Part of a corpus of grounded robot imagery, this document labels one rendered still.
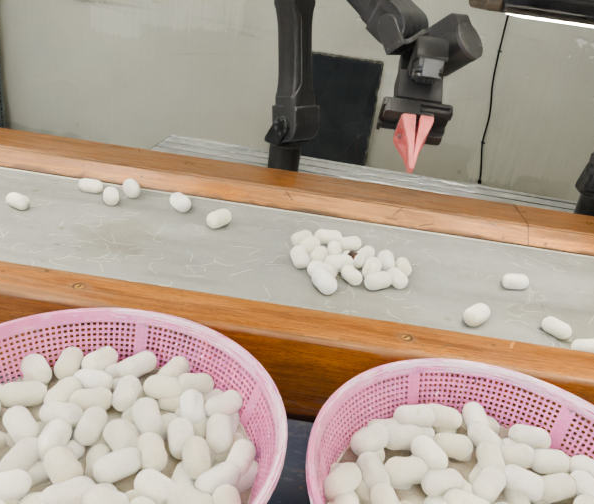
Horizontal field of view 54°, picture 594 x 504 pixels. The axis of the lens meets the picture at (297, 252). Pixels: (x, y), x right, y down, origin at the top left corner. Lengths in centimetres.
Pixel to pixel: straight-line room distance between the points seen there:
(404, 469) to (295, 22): 84
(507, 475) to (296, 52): 83
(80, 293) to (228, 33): 232
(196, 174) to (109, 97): 218
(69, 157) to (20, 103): 235
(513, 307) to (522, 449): 24
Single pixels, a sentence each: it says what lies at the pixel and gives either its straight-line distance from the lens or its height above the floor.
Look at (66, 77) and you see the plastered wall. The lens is 312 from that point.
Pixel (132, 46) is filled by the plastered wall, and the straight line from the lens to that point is 295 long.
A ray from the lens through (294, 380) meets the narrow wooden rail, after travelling 54.
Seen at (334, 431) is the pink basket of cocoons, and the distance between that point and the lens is 45.
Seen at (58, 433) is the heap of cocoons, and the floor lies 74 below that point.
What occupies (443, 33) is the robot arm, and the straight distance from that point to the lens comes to 93.
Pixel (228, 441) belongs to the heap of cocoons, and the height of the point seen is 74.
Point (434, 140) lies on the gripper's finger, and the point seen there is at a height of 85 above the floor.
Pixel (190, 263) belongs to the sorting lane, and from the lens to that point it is 67.
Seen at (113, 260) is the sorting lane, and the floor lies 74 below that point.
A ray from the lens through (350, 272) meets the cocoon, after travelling 66.
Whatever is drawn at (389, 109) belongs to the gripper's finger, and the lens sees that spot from 87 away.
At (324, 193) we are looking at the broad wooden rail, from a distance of 86.
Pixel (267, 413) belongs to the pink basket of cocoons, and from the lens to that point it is 45.
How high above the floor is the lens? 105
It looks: 25 degrees down
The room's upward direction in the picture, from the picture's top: 8 degrees clockwise
